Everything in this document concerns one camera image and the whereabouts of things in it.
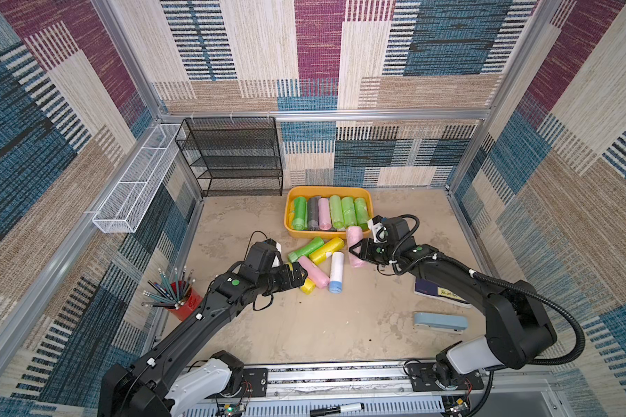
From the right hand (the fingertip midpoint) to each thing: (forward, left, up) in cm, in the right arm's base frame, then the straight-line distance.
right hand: (356, 253), depth 87 cm
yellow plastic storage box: (+38, +9, -9) cm, 40 cm away
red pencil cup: (-13, +57, -3) cm, 58 cm away
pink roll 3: (+19, +10, -4) cm, 22 cm away
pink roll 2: (-3, +14, -8) cm, 17 cm away
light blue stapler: (-18, -27, -14) cm, 35 cm away
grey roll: (+21, +14, -3) cm, 25 cm away
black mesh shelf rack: (+42, +47, +8) cm, 64 cm away
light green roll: (+24, -5, -7) cm, 26 cm away
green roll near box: (+8, +17, -9) cm, 21 cm away
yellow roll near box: (+8, +9, -9) cm, 15 cm away
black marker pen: (-41, +5, -10) cm, 42 cm away
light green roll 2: (+21, +1, -3) cm, 21 cm away
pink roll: (+5, +1, +4) cm, 6 cm away
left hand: (-10, +19, +4) cm, 21 cm away
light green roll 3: (+21, +5, -3) cm, 22 cm away
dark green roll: (+21, +20, -4) cm, 29 cm away
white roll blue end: (-7, +7, -9) cm, 13 cm away
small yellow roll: (-7, +16, -9) cm, 20 cm away
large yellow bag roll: (+22, +23, -5) cm, 33 cm away
